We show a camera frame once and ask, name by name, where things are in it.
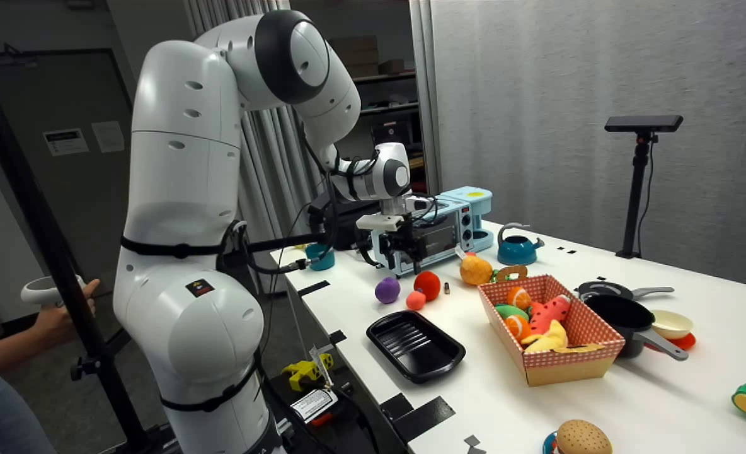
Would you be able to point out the teal toy kettle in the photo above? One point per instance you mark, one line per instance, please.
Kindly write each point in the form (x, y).
(515, 247)

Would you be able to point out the pink red plush toy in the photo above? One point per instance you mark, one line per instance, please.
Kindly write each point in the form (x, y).
(544, 314)

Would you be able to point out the green plush fruit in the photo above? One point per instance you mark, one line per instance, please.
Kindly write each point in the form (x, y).
(505, 311)

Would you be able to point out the teal cup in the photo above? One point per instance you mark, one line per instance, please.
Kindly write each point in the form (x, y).
(322, 255)

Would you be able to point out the black frying pan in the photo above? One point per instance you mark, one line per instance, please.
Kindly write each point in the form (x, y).
(633, 324)

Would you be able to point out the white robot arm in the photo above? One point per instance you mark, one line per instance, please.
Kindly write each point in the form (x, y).
(199, 327)

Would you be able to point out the grey pan with handle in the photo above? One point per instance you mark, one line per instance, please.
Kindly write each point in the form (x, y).
(622, 290)

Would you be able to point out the yellow clamp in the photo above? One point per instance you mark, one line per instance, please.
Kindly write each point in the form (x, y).
(307, 372)

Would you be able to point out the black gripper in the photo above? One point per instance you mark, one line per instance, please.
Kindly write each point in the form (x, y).
(391, 233)

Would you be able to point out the small orange-red plush toy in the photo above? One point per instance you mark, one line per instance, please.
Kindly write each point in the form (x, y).
(417, 301)

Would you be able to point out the yellow-orange plush fruit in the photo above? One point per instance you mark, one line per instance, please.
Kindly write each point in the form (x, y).
(476, 270)

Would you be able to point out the yellow banana plush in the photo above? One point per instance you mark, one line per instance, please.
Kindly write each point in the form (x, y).
(550, 340)

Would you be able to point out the orange checkered basket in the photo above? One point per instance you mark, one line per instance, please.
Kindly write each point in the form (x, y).
(594, 343)

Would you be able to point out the purple plush toy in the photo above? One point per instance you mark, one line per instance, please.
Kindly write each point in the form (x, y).
(389, 290)

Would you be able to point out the red apple plush toy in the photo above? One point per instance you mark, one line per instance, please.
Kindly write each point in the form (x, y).
(430, 284)

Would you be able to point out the cream toy bowl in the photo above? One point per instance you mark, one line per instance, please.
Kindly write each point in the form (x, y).
(671, 324)

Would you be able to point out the light blue toy oven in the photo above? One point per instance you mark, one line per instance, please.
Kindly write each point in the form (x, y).
(457, 224)

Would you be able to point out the blue toy plate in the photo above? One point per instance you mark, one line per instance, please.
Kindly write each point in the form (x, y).
(550, 445)

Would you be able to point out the orange slice plush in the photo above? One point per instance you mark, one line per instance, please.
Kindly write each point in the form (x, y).
(519, 327)
(520, 296)

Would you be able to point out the person in jeans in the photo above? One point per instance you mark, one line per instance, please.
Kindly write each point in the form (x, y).
(21, 433)

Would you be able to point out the black camera stand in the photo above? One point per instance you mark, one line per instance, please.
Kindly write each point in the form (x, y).
(646, 132)

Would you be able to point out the white VR controller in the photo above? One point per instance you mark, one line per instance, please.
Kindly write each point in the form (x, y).
(41, 294)

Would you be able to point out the toy hamburger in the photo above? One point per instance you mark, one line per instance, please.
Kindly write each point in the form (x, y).
(582, 436)

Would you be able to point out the black grill tray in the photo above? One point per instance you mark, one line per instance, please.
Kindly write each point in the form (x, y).
(420, 349)

